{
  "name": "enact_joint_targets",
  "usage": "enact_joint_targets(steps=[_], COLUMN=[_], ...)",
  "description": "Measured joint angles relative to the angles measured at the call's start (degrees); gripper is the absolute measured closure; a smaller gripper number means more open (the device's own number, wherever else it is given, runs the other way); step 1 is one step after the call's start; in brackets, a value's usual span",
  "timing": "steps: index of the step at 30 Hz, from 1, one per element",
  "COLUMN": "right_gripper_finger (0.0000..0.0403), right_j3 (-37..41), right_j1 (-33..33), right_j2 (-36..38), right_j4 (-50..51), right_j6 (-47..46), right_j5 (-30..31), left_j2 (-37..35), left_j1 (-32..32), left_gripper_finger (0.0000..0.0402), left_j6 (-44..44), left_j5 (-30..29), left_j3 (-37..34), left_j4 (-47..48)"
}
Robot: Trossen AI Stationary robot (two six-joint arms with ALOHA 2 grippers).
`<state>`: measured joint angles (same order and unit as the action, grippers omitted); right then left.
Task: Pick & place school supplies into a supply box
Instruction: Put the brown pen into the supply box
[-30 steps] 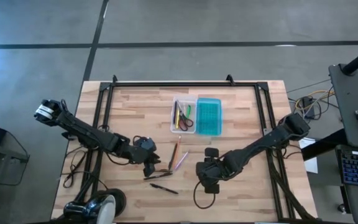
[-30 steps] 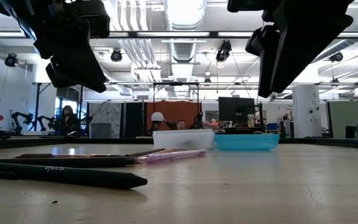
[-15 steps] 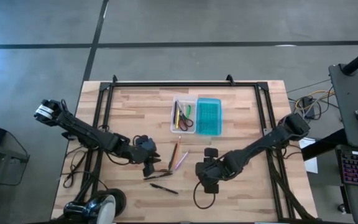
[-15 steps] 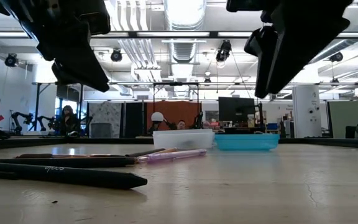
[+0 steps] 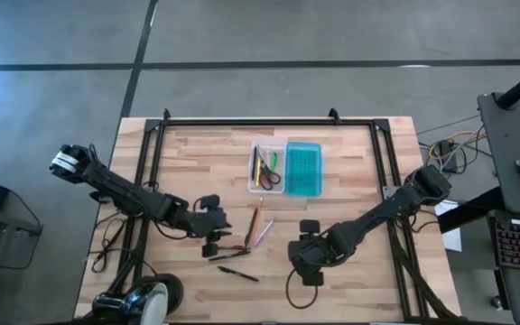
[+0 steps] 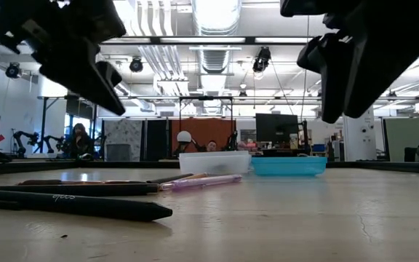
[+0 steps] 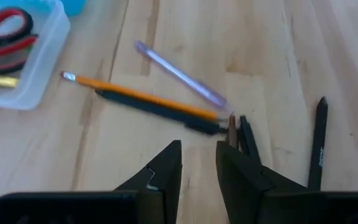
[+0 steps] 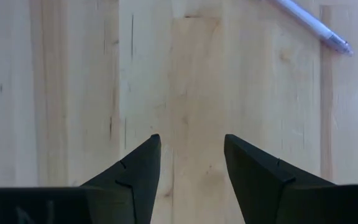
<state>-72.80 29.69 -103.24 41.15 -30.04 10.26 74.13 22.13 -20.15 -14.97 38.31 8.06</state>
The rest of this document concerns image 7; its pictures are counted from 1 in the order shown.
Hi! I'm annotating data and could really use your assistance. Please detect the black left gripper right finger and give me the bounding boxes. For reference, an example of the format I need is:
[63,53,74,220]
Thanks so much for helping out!
[215,141,320,224]

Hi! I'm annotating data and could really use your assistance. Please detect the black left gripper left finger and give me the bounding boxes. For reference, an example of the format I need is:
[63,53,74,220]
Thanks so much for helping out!
[114,139,183,224]

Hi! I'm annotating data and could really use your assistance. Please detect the blue studded box lid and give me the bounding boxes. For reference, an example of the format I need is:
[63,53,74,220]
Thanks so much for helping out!
[58,0,87,17]

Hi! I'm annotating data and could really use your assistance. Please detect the red and black scissors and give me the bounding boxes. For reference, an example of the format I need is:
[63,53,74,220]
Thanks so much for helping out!
[0,6,39,75]

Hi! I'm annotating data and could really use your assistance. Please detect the white translucent supply box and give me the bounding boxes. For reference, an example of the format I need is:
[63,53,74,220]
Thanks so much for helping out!
[0,0,71,111]

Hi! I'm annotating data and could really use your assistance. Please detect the plain black pen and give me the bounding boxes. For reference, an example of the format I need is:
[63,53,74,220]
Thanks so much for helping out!
[238,115,262,165]

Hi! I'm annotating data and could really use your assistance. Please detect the black pen with clip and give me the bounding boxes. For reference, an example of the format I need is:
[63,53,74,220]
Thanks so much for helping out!
[94,89,229,136]

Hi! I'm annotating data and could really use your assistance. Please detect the black pen with print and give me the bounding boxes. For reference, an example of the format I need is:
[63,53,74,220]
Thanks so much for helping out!
[307,96,329,191]

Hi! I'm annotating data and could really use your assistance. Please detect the orange pencil with eraser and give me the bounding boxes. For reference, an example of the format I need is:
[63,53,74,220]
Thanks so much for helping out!
[60,70,221,123]

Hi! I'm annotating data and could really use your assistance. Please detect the translucent purple pen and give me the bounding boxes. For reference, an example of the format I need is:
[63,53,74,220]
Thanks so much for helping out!
[134,40,229,110]

